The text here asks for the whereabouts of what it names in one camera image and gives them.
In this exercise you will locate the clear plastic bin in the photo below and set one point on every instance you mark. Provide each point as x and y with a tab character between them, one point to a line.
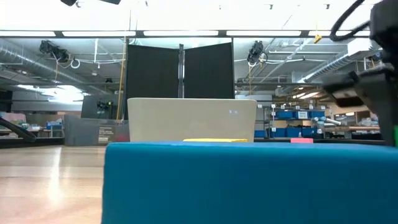
84	130

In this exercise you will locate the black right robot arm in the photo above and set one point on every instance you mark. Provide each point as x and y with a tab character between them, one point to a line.
385	28

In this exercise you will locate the black overhead frame beam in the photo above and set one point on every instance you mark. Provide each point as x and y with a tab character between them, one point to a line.
222	32

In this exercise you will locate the black hanging ceiling device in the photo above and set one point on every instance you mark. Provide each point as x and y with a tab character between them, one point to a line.
256	51
51	48

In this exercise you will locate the green cube block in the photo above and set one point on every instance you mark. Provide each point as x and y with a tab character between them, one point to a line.
396	135

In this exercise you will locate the pink rectangular block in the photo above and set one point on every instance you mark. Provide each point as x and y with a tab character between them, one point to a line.
301	140

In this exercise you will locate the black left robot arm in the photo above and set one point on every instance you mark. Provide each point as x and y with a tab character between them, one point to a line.
69	2

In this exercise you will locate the yellow hanging hook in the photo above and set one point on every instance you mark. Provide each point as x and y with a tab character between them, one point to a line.
317	39

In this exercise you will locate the yellow cube block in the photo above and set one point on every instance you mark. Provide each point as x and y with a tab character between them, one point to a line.
214	140

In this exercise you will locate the wooden workbench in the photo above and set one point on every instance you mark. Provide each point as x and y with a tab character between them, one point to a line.
357	128

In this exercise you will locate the pale grey plastic bin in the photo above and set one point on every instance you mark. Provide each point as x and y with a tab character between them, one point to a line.
186	119

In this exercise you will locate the blue storage crate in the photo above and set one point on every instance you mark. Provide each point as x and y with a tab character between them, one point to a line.
54	125

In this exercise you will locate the silver ventilation duct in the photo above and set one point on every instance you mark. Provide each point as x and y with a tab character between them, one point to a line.
18	54
339	60

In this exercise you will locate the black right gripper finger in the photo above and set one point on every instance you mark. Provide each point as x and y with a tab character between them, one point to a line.
387	121

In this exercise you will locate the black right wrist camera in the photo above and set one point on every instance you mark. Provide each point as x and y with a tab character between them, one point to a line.
345	90

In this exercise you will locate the black cabinet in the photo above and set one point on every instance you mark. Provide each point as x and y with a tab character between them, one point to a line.
5	101

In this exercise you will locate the shelf with blue bins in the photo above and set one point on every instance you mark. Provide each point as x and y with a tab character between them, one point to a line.
292	132

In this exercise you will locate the black folding partition screen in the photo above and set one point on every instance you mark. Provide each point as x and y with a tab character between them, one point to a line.
211	71

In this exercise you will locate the large blue rectangular block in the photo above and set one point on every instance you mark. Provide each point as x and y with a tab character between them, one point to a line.
248	186

